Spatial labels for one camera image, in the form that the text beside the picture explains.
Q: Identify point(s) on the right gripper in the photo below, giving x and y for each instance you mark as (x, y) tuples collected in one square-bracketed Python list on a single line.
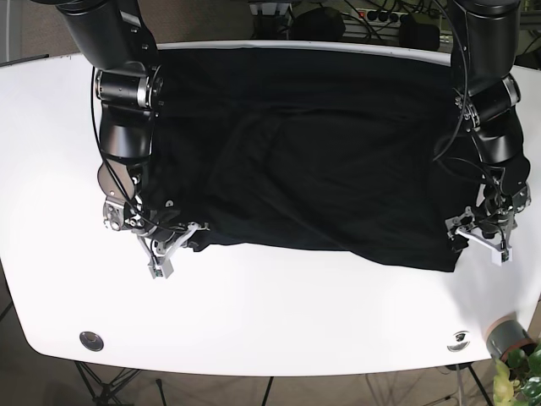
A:
[(159, 240)]

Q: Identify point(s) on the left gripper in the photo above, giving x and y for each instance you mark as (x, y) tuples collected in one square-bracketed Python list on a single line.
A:
[(490, 223)]

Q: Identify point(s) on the black T-shirt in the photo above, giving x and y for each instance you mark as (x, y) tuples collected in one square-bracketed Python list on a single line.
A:
[(312, 150)]

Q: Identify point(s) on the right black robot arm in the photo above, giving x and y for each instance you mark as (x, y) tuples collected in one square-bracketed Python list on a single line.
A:
[(126, 79)]

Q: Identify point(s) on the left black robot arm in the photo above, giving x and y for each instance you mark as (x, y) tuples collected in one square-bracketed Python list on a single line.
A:
[(485, 40)]

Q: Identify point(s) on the grey plant pot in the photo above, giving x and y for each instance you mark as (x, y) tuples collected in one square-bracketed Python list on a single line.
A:
[(505, 335)]

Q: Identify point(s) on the right metal table grommet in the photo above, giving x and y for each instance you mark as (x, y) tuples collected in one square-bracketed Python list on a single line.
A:
[(459, 341)]

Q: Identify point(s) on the metal table grommet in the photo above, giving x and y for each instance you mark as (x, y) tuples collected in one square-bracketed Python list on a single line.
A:
[(459, 341), (91, 341)]

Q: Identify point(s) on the left metal table grommet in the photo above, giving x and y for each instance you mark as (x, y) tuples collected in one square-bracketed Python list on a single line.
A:
[(91, 341)]

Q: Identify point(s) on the green plant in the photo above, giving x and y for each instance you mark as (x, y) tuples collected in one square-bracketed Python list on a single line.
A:
[(517, 377)]

